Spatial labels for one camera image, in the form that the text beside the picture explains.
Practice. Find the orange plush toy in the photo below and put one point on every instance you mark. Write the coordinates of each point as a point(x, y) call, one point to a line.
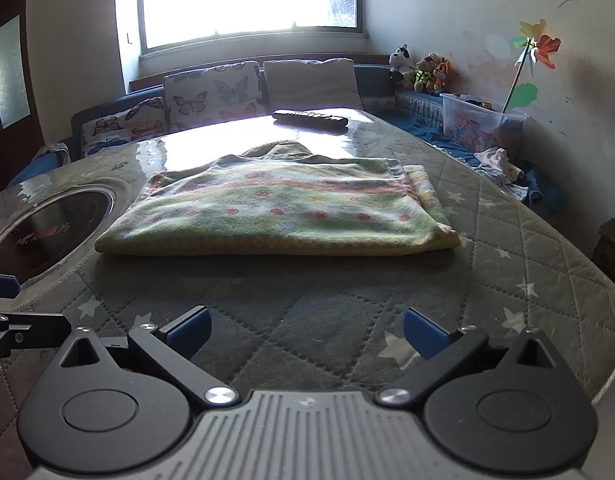
point(442, 75)

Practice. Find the brown door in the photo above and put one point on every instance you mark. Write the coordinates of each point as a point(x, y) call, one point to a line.
point(9, 85)

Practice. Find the patterned green baby garment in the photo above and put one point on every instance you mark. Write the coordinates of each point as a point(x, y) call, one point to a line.
point(287, 210)

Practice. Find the plain beige cushion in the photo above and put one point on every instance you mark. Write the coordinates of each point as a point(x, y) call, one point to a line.
point(312, 82)

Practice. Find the white clothes pile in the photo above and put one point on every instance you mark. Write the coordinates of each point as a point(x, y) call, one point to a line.
point(500, 162)

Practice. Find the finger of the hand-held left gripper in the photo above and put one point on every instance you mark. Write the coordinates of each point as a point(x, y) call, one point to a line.
point(2, 286)
point(32, 330)

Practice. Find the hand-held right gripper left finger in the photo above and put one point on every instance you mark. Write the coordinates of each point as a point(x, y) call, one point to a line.
point(190, 332)

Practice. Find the brown plush bear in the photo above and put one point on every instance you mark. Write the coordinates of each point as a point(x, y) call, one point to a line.
point(425, 74)

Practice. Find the black and white plush dog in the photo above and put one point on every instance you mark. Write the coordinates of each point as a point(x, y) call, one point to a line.
point(401, 60)

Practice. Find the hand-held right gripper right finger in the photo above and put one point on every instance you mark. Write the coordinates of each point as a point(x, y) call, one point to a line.
point(425, 335)

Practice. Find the clear plastic storage box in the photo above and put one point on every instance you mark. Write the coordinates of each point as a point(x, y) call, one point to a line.
point(480, 122)

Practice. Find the upright butterfly print pillow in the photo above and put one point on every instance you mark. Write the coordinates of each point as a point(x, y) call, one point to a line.
point(212, 95)

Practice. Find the flat butterfly print pillow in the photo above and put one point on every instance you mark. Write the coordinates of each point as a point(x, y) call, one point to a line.
point(122, 122)

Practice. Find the colourful paper pinwheel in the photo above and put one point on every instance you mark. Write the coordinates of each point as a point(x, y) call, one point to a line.
point(540, 45)

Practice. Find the round black hotplate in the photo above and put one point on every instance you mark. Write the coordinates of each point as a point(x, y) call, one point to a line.
point(47, 232)

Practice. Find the blue blanket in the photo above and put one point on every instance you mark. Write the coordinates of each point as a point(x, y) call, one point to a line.
point(427, 130)

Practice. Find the black remote control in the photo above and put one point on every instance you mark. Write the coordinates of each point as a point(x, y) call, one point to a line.
point(310, 119)

